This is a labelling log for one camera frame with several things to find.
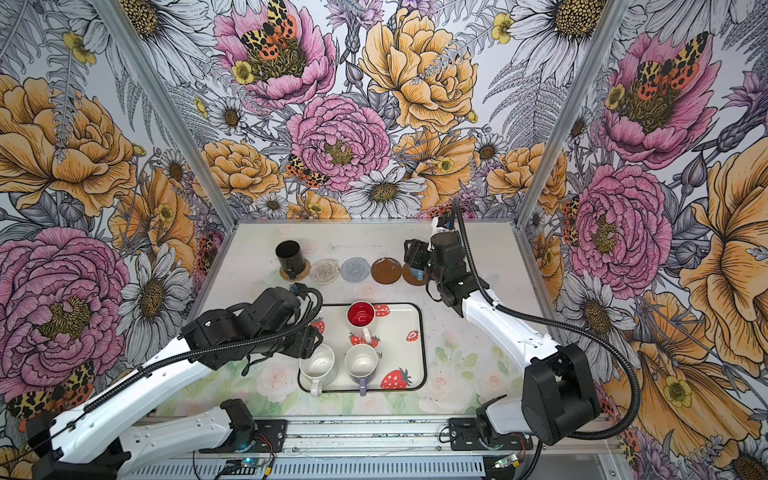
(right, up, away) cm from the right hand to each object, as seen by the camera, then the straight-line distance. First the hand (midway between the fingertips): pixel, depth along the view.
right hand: (412, 252), depth 83 cm
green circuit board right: (+22, -49, -12) cm, 55 cm away
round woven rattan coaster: (-37, -9, +21) cm, 44 cm away
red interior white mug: (-15, -19, +10) cm, 26 cm away
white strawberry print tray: (-4, -26, +10) cm, 28 cm away
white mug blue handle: (+3, -7, +12) cm, 14 cm away
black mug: (-39, -2, +16) cm, 42 cm away
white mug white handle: (-26, -32, +1) cm, 42 cm away
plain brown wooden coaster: (0, -9, +19) cm, 21 cm away
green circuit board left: (-40, -50, -12) cm, 66 cm away
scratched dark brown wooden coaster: (-8, -6, +22) cm, 24 cm away
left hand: (-26, -22, -13) cm, 36 cm away
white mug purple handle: (-14, -30, +2) cm, 34 cm away
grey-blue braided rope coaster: (-19, -7, +24) cm, 31 cm away
